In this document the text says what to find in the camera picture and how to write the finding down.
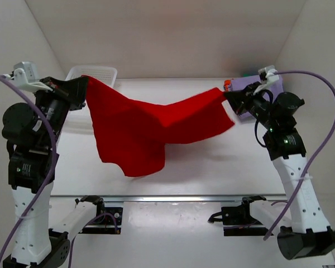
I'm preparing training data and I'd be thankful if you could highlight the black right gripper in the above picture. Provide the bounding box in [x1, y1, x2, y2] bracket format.
[224, 82, 277, 131]

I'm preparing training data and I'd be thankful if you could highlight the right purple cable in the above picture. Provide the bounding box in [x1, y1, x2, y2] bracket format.
[264, 70, 335, 241]

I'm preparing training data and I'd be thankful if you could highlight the white plastic basket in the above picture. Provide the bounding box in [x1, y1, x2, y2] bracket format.
[61, 65, 118, 134]

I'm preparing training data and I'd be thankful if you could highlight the red t shirt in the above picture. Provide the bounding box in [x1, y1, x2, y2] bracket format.
[86, 76, 235, 177]

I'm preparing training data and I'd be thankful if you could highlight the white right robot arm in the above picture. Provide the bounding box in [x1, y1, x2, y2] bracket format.
[224, 82, 335, 260]

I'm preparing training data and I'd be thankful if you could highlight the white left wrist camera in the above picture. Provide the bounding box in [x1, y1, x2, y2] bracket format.
[4, 61, 53, 93]

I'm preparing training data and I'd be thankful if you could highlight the purple cable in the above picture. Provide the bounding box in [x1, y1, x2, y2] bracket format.
[0, 74, 59, 268]
[264, 70, 335, 241]

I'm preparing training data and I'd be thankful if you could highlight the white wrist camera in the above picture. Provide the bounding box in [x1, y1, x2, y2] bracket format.
[4, 61, 53, 93]
[253, 65, 279, 95]

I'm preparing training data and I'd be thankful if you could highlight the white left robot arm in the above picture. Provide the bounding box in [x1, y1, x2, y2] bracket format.
[2, 76, 89, 267]

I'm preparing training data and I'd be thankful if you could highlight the folded lilac t shirt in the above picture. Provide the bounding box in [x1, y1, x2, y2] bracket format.
[228, 74, 285, 122]

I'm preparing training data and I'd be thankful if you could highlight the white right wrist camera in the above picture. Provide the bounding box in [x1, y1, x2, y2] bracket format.
[253, 65, 279, 95]

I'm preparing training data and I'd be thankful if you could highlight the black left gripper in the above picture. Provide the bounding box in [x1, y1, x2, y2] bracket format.
[39, 63, 93, 135]

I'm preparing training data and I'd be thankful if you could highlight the aluminium table edge rail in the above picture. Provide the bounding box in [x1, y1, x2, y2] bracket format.
[51, 194, 286, 203]

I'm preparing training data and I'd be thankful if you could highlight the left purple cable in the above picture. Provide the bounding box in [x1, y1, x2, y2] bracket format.
[0, 74, 59, 268]

